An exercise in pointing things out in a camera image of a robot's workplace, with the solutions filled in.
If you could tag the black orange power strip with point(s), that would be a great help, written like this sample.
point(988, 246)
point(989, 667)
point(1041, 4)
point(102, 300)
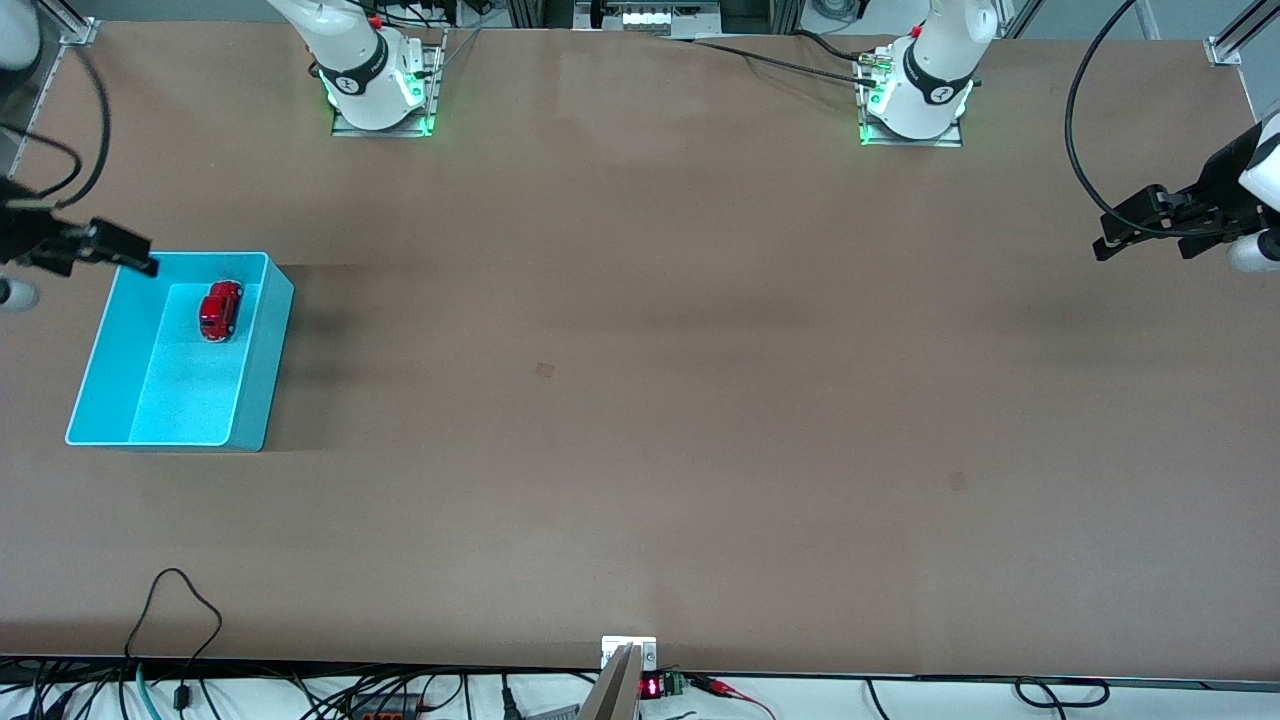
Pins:
point(385, 707)

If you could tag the white lit background device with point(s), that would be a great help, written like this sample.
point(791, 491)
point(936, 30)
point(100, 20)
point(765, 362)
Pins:
point(650, 17)

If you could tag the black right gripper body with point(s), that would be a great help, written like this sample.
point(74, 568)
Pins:
point(28, 236)

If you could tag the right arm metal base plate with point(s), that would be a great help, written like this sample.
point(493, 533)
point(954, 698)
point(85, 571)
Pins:
point(385, 130)

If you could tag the aluminium corner bracket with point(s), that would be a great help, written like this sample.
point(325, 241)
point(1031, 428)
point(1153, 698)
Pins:
point(78, 25)
point(1235, 40)

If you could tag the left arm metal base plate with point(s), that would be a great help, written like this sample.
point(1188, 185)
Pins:
point(950, 138)

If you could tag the red LED display module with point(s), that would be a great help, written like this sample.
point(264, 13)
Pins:
point(652, 687)

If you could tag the blue plastic box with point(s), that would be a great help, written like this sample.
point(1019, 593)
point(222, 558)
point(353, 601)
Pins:
point(180, 400)

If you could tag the silver camera mount bracket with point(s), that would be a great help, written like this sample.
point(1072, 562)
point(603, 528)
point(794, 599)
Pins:
point(612, 700)

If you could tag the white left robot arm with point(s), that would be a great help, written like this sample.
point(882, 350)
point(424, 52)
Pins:
point(940, 60)

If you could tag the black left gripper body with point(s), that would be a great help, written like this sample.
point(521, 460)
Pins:
point(1218, 193)

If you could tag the red beetle toy car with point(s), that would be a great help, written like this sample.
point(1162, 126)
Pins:
point(220, 312)

